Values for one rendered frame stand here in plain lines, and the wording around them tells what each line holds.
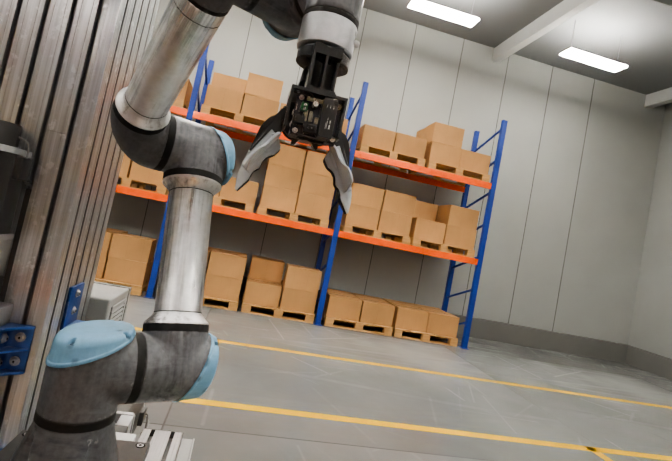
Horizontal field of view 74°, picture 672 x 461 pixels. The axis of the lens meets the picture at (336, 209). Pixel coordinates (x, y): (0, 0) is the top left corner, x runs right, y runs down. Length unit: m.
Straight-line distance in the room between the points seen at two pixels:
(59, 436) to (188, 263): 0.32
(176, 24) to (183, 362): 0.54
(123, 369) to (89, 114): 0.48
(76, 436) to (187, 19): 0.64
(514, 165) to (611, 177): 2.48
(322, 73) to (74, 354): 0.55
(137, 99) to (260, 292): 6.76
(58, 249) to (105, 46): 0.40
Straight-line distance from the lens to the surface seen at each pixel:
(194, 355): 0.85
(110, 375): 0.81
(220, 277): 7.46
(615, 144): 12.15
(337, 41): 0.59
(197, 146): 0.92
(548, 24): 9.26
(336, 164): 0.60
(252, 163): 0.59
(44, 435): 0.85
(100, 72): 1.00
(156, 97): 0.81
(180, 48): 0.74
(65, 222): 0.98
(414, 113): 9.59
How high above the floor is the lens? 1.49
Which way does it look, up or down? 4 degrees up
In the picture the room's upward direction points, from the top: 11 degrees clockwise
